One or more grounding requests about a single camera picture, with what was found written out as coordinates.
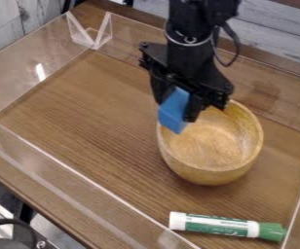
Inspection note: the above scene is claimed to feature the brown wooden bowl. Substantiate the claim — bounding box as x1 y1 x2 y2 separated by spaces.
157 100 265 186

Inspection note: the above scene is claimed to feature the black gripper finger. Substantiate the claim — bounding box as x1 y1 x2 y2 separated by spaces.
150 71 175 105
183 92 211 123

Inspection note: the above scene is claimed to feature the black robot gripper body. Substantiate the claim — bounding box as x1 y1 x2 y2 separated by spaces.
138 34 233 110

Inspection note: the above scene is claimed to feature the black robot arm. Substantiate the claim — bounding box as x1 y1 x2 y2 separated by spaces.
138 0 241 123

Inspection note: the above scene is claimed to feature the clear acrylic tray wall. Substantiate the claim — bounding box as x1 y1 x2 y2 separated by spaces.
0 9 300 249

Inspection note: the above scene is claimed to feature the black metal stand bracket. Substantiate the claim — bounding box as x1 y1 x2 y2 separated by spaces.
12 201 59 249

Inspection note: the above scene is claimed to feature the blue foam block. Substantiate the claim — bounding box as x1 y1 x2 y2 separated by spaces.
158 88 189 134

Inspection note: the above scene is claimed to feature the green white marker pen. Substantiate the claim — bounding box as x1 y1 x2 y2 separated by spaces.
169 211 286 242

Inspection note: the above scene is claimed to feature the black cable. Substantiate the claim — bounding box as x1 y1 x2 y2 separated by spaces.
0 218 38 249

